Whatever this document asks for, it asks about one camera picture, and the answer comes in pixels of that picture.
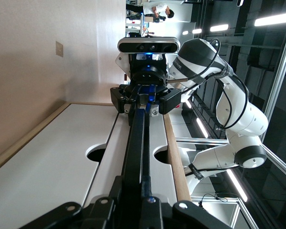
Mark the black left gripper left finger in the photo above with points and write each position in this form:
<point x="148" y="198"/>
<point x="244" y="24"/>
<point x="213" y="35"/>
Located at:
<point x="105" y="214"/>

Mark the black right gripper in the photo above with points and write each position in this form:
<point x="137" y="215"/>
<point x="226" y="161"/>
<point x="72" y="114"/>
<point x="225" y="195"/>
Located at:
<point x="147" y="74"/>

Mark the long ceiling light strip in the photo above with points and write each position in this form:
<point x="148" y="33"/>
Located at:
<point x="202" y="127"/>
<point x="237" y="186"/>

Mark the ceiling light panel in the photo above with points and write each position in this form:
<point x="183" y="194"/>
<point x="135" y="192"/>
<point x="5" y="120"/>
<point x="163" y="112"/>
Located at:
<point x="185" y="32"/>
<point x="276" y="18"/>
<point x="197" y="31"/>
<point x="219" y="28"/>

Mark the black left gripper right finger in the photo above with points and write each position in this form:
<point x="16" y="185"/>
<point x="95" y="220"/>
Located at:
<point x="181" y="214"/>

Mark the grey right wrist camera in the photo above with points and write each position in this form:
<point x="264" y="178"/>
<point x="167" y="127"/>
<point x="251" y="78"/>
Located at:
<point x="133" y="46"/>

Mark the person in white shirt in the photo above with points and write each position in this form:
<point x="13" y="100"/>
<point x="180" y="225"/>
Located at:
<point x="155" y="9"/>

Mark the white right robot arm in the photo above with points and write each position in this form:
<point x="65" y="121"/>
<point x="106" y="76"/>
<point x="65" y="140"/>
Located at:
<point x="240" y="114"/>

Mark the small brown tape patch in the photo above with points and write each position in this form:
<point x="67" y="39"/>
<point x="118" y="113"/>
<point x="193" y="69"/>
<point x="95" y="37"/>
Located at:
<point x="59" y="48"/>

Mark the white-fronted plain drawer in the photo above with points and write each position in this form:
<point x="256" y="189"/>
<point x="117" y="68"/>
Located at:
<point x="50" y="155"/>

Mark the wooden drawer cabinet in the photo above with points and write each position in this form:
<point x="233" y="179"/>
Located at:
<point x="178" y="171"/>

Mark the aluminium cage frame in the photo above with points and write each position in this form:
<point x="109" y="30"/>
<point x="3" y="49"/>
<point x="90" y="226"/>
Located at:
<point x="280" y="71"/>

